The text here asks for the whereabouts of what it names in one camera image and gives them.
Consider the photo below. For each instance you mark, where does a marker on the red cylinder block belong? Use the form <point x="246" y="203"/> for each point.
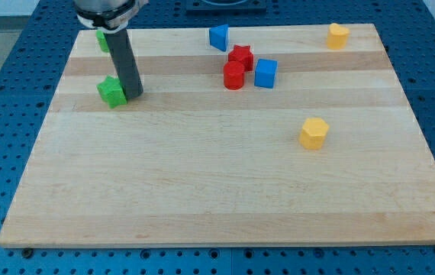
<point x="233" y="73"/>

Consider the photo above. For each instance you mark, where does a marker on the red star block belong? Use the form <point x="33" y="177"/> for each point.
<point x="243" y="55"/>

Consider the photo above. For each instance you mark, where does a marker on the blue cube block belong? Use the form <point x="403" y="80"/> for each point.
<point x="265" y="73"/>

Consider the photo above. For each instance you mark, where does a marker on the green star block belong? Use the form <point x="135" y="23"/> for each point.
<point x="111" y="92"/>

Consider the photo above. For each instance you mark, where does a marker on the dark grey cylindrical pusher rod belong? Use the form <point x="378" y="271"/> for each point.
<point x="122" y="55"/>

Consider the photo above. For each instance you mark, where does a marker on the yellow hexagon block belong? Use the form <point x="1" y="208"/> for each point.
<point x="313" y="133"/>

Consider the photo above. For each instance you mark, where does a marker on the yellow heart block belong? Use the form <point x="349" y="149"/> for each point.
<point x="337" y="36"/>

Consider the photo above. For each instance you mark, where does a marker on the green block behind rod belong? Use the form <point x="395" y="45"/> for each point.
<point x="102" y="41"/>

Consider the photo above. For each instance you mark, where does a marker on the blue triangle block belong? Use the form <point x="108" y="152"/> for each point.
<point x="218" y="37"/>

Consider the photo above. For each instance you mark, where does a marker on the blue perforated table plate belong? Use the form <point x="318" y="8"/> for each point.
<point x="28" y="80"/>

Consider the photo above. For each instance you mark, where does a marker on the light wooden board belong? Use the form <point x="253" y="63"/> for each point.
<point x="192" y="164"/>

